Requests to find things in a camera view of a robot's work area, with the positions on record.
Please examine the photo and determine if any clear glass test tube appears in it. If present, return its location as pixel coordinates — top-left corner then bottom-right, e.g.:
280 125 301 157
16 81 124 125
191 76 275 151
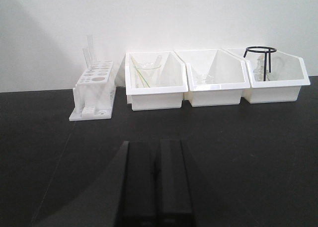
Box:
82 35 96 69

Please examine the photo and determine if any black metal ring stand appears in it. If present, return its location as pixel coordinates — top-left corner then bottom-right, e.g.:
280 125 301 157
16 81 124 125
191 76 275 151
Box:
243 46 277 81

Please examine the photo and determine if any white storage bin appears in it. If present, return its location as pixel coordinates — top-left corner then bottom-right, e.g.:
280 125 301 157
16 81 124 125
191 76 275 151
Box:
226 48 310 103
125 51 189 111
176 49 250 107

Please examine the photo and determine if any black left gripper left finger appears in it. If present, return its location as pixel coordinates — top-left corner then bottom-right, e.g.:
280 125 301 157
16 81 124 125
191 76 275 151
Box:
115 142 157 227

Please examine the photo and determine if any white test tube rack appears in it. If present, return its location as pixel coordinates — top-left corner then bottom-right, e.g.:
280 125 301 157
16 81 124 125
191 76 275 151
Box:
69 61 116 121

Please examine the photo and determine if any white left storage bin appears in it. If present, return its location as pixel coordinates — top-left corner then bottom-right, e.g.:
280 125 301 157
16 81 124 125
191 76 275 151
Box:
125 51 189 111

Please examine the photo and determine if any small glass dish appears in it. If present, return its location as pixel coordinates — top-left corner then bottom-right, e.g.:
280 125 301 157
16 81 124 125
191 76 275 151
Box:
196 74 214 84

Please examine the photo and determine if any white middle storage bin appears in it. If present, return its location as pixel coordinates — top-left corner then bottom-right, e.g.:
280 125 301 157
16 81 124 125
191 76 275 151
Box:
176 49 250 107

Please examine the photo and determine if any glass flask in left bin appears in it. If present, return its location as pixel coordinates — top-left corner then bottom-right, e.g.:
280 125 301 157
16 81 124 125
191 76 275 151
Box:
131 55 162 88

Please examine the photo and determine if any glassware in right bin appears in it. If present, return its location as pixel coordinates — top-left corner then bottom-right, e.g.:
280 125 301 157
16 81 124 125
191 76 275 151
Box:
253 55 274 81

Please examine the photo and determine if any white right storage bin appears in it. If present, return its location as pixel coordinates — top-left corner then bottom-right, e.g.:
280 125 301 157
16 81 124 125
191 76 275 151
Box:
226 48 310 103

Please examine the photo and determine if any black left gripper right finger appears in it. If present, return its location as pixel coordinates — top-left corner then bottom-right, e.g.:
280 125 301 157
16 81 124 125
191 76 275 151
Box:
158 140 195 227

